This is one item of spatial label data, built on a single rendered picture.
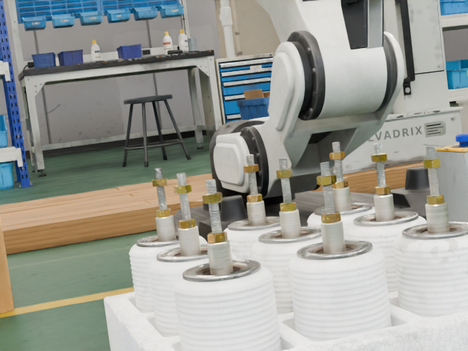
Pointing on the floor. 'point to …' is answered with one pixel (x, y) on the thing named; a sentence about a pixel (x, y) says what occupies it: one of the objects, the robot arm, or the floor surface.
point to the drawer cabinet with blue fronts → (235, 84)
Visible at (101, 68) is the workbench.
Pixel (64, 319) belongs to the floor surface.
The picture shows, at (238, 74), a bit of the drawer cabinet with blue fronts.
